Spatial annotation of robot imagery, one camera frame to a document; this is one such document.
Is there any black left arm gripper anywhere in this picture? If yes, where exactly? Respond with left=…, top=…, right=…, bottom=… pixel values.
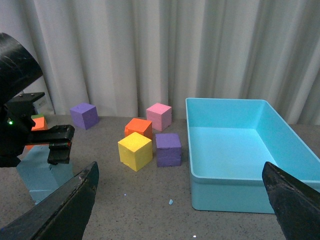
left=0, top=92, right=75, bottom=168

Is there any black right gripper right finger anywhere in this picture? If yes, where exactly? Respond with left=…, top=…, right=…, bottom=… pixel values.
left=262, top=161, right=320, bottom=240

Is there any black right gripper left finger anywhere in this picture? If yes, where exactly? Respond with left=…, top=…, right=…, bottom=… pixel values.
left=0, top=161, right=99, bottom=240

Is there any light blue foam cube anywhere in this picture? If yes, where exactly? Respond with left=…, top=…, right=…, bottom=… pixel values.
left=28, top=162, right=74, bottom=205
left=15, top=145, right=75, bottom=193

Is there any orange foam cube left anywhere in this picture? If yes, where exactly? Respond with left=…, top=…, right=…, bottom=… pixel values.
left=25, top=116, right=49, bottom=151

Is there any orange foam cube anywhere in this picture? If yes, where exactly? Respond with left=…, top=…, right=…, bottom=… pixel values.
left=25, top=116, right=49, bottom=151
left=124, top=118, right=153, bottom=140

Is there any green foam cube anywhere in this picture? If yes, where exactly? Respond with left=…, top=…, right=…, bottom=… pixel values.
left=31, top=113, right=44, bottom=119

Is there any purple foam cube back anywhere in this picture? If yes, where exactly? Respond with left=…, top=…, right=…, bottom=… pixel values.
left=69, top=102, right=99, bottom=130

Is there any purple foam cube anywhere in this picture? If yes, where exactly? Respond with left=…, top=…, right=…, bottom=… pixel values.
left=155, top=133, right=182, bottom=167
left=69, top=102, right=99, bottom=130

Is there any yellow foam cube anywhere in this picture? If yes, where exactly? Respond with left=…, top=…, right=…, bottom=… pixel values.
left=117, top=132, right=153, bottom=172

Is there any orange foam cube right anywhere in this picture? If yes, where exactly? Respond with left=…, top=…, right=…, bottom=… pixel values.
left=124, top=118, right=153, bottom=140

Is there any light blue plastic bin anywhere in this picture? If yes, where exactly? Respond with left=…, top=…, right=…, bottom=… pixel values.
left=185, top=98, right=320, bottom=214

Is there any pink foam cube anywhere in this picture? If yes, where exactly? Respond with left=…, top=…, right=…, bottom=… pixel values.
left=146, top=102, right=172, bottom=132

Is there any white pleated curtain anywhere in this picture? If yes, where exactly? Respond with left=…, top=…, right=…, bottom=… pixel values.
left=0, top=0, right=320, bottom=125

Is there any purple foam cube right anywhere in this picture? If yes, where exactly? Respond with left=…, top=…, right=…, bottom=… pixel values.
left=155, top=133, right=182, bottom=167

